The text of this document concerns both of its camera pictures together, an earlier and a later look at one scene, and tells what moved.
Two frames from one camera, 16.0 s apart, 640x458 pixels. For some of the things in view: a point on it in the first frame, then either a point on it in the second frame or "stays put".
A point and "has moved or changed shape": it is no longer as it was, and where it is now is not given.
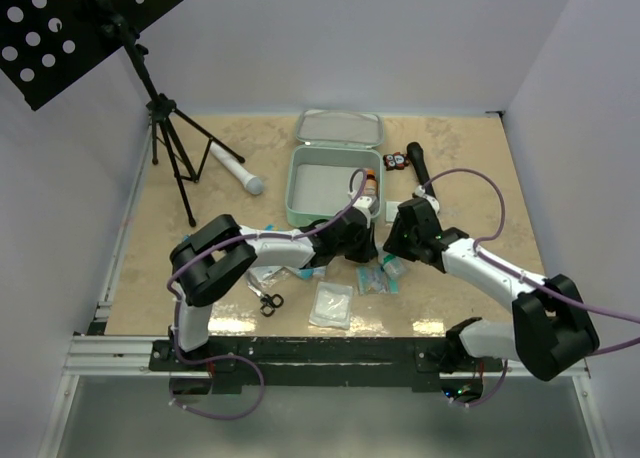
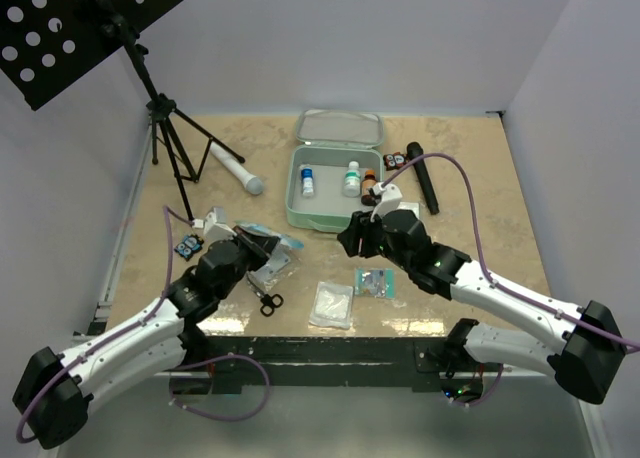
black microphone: [420, 165] stays put
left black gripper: [369, 250] -> [260, 246]
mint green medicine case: [326, 167] stays put
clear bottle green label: [392, 265] -> [352, 180]
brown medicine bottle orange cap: [370, 187] stays put
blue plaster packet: [306, 274] has moved or changed shape
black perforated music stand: [53, 30] stays put
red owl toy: [395, 160] stays put
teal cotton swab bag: [371, 279] stays put
